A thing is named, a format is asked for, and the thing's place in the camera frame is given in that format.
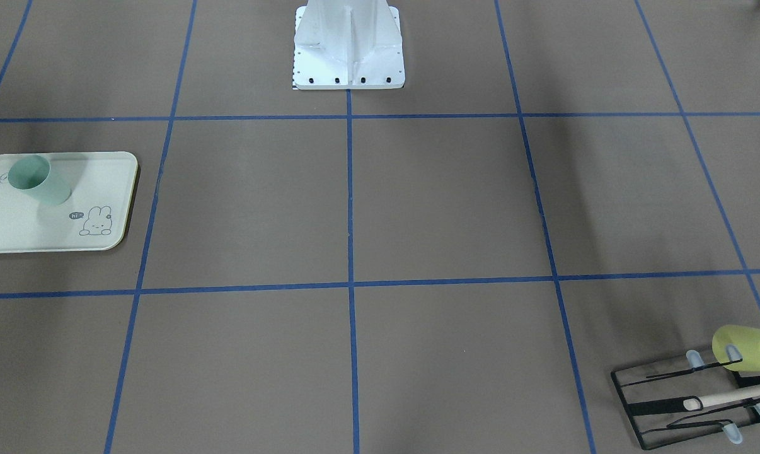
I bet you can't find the mint green plastic cup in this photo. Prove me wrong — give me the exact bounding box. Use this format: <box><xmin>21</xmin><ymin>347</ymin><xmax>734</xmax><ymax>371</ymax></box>
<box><xmin>6</xmin><ymin>154</ymin><xmax>72</xmax><ymax>205</ymax></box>

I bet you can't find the cream rabbit print tray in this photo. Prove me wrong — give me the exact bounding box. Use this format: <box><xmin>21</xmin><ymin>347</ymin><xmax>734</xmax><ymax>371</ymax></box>
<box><xmin>0</xmin><ymin>151</ymin><xmax>139</xmax><ymax>253</ymax></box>

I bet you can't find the yellow plastic cup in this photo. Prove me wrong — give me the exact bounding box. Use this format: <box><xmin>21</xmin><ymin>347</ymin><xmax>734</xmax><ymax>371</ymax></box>
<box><xmin>711</xmin><ymin>325</ymin><xmax>760</xmax><ymax>373</ymax></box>

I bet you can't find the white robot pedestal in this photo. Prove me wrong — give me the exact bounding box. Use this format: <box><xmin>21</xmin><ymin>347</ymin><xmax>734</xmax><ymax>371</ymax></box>
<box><xmin>292</xmin><ymin>1</ymin><xmax>406</xmax><ymax>90</ymax></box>

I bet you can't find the black wire cup rack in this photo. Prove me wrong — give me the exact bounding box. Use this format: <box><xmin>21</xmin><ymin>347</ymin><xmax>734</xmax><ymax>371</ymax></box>
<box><xmin>610</xmin><ymin>345</ymin><xmax>760</xmax><ymax>451</ymax></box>

